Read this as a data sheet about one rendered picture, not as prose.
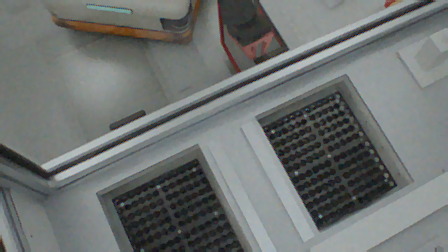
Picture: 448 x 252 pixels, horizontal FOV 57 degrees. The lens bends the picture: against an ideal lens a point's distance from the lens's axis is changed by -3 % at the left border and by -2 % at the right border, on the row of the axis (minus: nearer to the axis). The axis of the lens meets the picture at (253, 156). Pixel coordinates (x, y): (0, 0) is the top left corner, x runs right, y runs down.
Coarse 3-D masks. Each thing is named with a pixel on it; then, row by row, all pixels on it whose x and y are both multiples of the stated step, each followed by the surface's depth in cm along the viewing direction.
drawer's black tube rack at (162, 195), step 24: (168, 192) 77; (192, 192) 77; (120, 216) 76; (144, 216) 76; (168, 216) 76; (192, 216) 76; (216, 216) 76; (144, 240) 77; (168, 240) 75; (192, 240) 75; (216, 240) 78
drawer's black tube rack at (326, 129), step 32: (288, 128) 85; (320, 128) 82; (352, 128) 83; (288, 160) 80; (320, 160) 80; (352, 160) 83; (320, 192) 78; (352, 192) 78; (384, 192) 78; (320, 224) 79
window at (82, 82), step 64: (0, 0) 34; (64, 0) 37; (128, 0) 41; (192, 0) 46; (256, 0) 52; (320, 0) 60; (384, 0) 70; (0, 64) 41; (64, 64) 45; (128, 64) 51; (192, 64) 59; (256, 64) 69; (0, 128) 50; (64, 128) 57; (128, 128) 67
